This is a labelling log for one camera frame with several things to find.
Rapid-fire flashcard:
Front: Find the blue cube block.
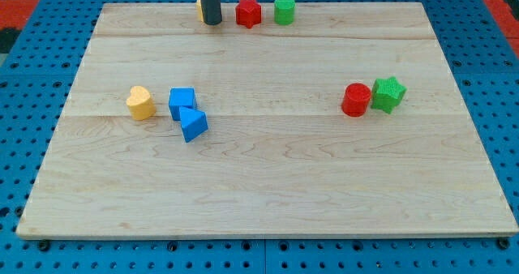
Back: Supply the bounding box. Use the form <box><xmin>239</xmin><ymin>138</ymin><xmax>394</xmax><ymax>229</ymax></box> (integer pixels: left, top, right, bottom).
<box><xmin>169</xmin><ymin>87</ymin><xmax>197</xmax><ymax>121</ymax></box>

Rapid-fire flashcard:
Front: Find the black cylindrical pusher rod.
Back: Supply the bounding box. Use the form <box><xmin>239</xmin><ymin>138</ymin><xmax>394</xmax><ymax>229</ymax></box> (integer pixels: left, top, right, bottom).
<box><xmin>200</xmin><ymin>0</ymin><xmax>222</xmax><ymax>25</ymax></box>

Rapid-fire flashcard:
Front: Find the green cylinder block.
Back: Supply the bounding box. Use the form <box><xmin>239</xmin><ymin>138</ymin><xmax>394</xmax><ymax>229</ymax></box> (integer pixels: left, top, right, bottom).
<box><xmin>274</xmin><ymin>0</ymin><xmax>296</xmax><ymax>25</ymax></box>

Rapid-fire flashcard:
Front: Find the red cylinder block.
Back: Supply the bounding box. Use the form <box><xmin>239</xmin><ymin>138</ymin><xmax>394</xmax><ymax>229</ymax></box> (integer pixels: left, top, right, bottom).
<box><xmin>341</xmin><ymin>83</ymin><xmax>371</xmax><ymax>117</ymax></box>

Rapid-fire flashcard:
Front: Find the yellow block behind rod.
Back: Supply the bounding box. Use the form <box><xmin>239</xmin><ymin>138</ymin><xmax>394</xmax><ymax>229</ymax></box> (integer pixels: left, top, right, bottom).
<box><xmin>195</xmin><ymin>0</ymin><xmax>204</xmax><ymax>22</ymax></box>

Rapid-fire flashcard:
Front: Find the light wooden board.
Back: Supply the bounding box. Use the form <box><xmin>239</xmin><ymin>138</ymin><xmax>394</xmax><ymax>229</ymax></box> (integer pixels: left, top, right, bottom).
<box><xmin>16</xmin><ymin>2</ymin><xmax>518</xmax><ymax>240</ymax></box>

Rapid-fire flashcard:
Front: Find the blue triangle block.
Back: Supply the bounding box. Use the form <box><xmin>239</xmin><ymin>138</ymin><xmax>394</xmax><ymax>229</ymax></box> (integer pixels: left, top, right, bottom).
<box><xmin>179</xmin><ymin>107</ymin><xmax>208</xmax><ymax>143</ymax></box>

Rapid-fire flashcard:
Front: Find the green star block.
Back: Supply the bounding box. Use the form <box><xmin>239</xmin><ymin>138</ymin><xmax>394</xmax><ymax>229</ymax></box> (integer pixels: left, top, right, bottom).
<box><xmin>371</xmin><ymin>76</ymin><xmax>407</xmax><ymax>114</ymax></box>

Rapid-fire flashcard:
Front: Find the yellow heart block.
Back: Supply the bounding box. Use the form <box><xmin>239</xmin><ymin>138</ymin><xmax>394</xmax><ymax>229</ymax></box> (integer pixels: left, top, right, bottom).
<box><xmin>126</xmin><ymin>86</ymin><xmax>157</xmax><ymax>121</ymax></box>

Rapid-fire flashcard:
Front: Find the red star block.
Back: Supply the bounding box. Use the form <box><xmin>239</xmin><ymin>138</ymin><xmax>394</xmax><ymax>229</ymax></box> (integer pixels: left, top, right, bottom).
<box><xmin>235</xmin><ymin>0</ymin><xmax>262</xmax><ymax>28</ymax></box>

